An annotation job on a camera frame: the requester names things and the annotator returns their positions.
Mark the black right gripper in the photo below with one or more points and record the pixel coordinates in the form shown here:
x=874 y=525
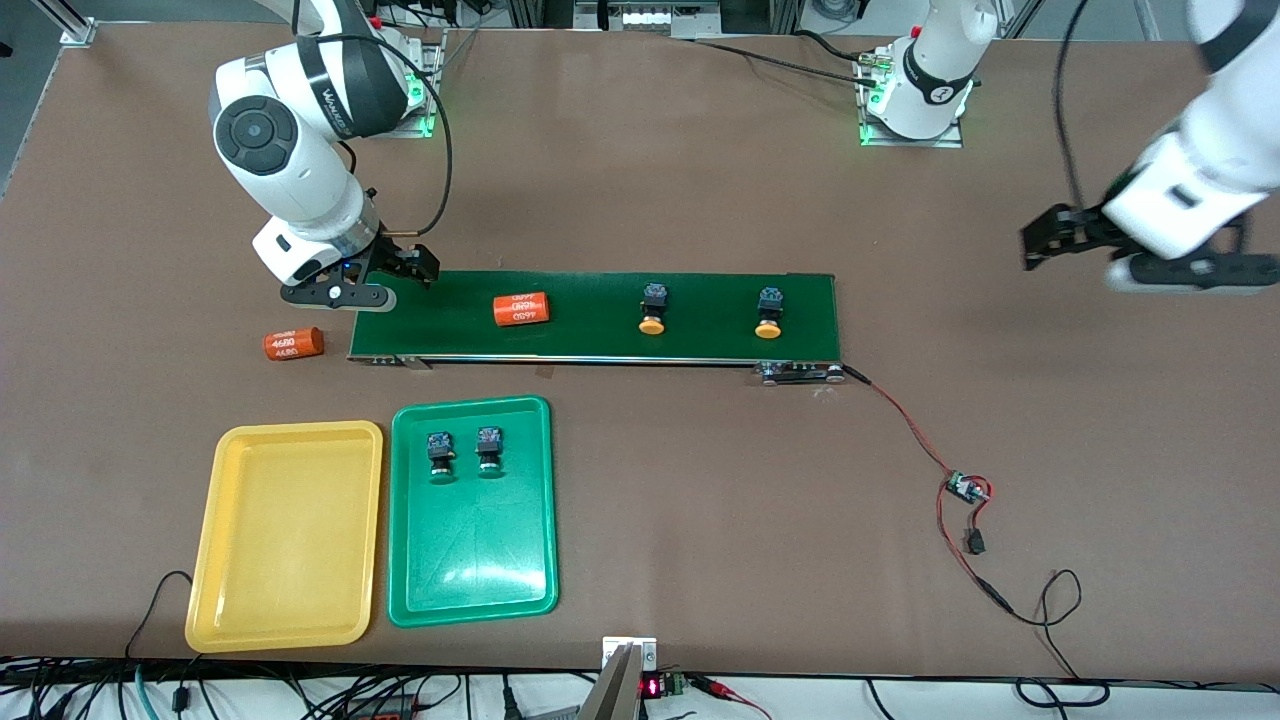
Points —
x=391 y=260

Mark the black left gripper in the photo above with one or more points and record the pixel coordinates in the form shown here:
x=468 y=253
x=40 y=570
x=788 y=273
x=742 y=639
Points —
x=1089 y=226

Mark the orange cylinder with white print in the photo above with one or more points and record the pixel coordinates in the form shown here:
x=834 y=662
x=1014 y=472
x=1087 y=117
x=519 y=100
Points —
x=522 y=308
x=293 y=344

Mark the green push button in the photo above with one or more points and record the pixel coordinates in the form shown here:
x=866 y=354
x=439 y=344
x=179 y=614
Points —
x=489 y=448
x=441 y=452

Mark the yellow push button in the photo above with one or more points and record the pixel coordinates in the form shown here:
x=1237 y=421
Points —
x=769 y=312
x=652 y=308

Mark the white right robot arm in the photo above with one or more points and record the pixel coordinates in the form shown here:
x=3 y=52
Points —
x=280 y=150

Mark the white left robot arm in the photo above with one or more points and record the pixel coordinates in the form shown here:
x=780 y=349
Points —
x=1200 y=170

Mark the green belt conveyor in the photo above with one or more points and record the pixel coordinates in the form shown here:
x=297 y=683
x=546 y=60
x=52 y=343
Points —
x=590 y=315

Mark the small controller circuit board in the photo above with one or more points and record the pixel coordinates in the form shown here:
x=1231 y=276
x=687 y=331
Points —
x=965 y=488

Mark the green plastic tray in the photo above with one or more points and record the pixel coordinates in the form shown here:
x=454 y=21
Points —
x=470 y=540

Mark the yellow plastic tray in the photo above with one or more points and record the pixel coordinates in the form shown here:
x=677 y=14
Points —
x=285 y=540

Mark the grey equipment box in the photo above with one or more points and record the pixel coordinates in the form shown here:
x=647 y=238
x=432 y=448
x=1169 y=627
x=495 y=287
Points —
x=650 y=18

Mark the red digit display module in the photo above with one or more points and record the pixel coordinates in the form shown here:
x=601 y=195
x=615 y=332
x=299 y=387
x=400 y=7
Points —
x=655 y=687

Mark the red clip lead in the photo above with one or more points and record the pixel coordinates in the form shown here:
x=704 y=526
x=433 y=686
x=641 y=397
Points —
x=715 y=686

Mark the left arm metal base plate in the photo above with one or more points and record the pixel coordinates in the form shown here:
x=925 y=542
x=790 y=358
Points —
x=910 y=142

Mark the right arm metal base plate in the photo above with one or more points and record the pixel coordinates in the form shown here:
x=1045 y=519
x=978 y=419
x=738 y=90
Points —
x=436 y=80

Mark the black inline switch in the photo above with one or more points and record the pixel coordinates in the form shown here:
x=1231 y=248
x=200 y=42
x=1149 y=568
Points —
x=976 y=543

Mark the aluminium corner bracket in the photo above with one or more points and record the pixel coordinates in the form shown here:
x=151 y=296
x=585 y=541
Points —
x=75 y=30

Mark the aluminium camera mount bar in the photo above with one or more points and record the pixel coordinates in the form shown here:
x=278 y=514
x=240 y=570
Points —
x=618 y=680

